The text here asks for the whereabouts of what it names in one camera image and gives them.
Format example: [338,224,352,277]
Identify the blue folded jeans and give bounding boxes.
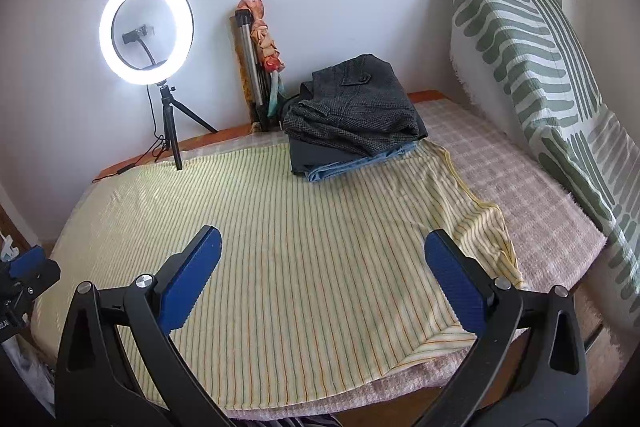
[305,142,418,183]

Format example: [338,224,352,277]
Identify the pink checked mattress cover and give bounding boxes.
[233,98,605,421]

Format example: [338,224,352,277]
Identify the green patterned white pillow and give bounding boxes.
[450,0,639,337]

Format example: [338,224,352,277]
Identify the orange wooden bed frame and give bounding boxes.
[82,99,604,413]

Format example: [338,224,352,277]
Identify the silver folded tripod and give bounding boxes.
[234,9,270,132]

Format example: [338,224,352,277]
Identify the black power cable with switch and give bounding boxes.
[92,81,170,184]

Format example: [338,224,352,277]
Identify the black mini tripod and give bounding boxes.
[156,81,218,171]

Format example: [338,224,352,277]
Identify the black phone holder clamp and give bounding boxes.
[120,24,167,70]

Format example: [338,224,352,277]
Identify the dark folded garment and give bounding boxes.
[283,89,427,176]

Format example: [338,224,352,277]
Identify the yellow striped bed sheet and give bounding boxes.
[32,141,524,412]

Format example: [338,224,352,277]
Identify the grey houndstooth pants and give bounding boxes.
[283,54,427,157]

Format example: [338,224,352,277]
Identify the white ring light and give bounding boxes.
[99,0,194,86]

